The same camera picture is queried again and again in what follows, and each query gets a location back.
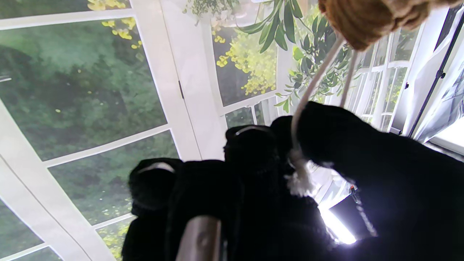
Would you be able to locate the brown corduroy drawstring bag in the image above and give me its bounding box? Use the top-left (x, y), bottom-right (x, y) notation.
top-left (285, 0), bottom-right (464, 198)

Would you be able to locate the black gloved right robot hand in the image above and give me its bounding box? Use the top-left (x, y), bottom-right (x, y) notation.
top-left (121, 101), bottom-right (464, 261)

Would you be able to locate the printed garden room backdrop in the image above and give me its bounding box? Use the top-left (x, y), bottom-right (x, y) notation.
top-left (0, 0), bottom-right (435, 261)

